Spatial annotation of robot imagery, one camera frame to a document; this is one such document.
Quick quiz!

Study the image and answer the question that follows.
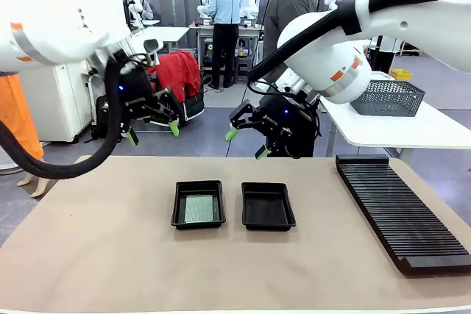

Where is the grey plastic stool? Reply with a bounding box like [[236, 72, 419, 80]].
[[235, 56, 255, 83]]

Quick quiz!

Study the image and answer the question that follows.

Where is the mannequin with orange trousers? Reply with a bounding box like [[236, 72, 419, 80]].
[[0, 73, 56, 198]]

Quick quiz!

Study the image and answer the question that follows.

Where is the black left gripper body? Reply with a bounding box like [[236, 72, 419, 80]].
[[118, 68, 157, 124]]

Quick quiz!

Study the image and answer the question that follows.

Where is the man in blue shirt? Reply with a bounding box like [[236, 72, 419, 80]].
[[208, 0, 243, 90]]

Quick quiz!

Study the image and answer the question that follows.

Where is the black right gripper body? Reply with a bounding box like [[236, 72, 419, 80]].
[[257, 95, 307, 137]]

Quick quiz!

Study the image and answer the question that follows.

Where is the black plastic ESD tray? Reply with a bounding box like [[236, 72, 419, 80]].
[[171, 180, 227, 230], [241, 181, 297, 232]]

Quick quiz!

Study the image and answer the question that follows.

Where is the person in grey jacket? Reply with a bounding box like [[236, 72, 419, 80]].
[[257, 0, 334, 158]]

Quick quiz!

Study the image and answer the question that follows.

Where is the black slotted board rack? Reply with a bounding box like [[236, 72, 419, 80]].
[[335, 154, 471, 276]]

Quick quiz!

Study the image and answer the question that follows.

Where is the black backpack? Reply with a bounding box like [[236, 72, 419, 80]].
[[90, 95, 111, 142]]

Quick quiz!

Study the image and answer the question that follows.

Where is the dark green jacket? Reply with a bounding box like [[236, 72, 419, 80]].
[[180, 85, 205, 122]]

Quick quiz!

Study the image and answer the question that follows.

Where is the white office desk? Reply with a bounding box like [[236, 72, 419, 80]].
[[157, 26, 191, 52]]

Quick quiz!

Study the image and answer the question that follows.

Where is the metal frame workbench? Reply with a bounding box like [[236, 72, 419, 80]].
[[189, 21, 264, 83]]

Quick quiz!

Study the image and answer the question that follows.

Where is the grey plastic basket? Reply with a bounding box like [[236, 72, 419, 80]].
[[349, 79, 427, 117]]

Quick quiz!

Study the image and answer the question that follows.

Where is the yellow box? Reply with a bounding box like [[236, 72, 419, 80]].
[[389, 68, 413, 82]]

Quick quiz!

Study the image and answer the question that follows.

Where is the red jacket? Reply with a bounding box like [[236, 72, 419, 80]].
[[146, 51, 202, 107]]

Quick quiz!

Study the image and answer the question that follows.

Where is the green perforated circuit board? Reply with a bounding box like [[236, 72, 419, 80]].
[[183, 193, 215, 224]]

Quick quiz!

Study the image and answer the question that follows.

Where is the white cabinet with wooden top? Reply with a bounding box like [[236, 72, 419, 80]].
[[18, 62, 93, 144]]

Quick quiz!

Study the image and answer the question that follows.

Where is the white rounded table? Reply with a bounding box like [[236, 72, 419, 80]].
[[319, 71, 471, 163]]

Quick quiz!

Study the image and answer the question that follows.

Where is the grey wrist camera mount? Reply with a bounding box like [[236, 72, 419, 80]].
[[281, 69, 314, 100]]

